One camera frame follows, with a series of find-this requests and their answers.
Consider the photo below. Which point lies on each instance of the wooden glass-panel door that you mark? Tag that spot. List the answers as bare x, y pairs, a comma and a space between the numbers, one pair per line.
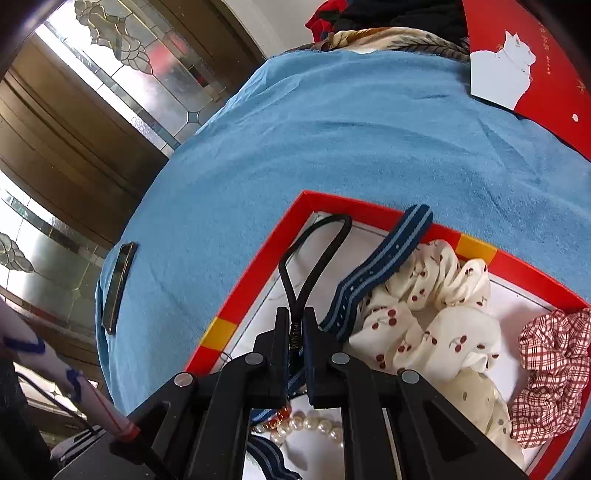
69, 138

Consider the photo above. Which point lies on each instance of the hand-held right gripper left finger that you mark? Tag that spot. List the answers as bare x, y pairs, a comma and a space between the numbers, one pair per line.
279, 364

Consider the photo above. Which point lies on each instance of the red plaid scrunchie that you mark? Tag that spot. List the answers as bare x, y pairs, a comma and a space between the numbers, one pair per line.
554, 369

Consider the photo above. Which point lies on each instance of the black smartphone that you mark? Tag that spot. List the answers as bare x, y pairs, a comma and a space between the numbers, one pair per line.
120, 286

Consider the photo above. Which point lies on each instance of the cream cherry print scrunchie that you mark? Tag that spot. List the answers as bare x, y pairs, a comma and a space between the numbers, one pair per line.
415, 332

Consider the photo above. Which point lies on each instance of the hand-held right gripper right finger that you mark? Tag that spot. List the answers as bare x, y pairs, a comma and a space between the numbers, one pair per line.
318, 369

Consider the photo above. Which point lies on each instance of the cream dotted scrunchie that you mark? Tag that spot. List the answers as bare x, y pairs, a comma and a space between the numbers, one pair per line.
475, 401

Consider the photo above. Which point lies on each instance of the cream floral scarf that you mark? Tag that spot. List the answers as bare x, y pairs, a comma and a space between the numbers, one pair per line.
383, 39

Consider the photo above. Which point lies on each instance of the red cardboard box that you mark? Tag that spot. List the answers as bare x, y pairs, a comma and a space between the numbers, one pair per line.
517, 295

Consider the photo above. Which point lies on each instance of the blue cloth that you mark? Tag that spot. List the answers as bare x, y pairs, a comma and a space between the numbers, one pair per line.
323, 138

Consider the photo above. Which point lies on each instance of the red box lid white cat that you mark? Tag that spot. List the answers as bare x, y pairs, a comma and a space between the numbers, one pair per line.
545, 78

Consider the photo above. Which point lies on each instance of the dark clothes pile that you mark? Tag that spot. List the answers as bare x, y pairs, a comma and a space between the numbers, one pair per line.
397, 14

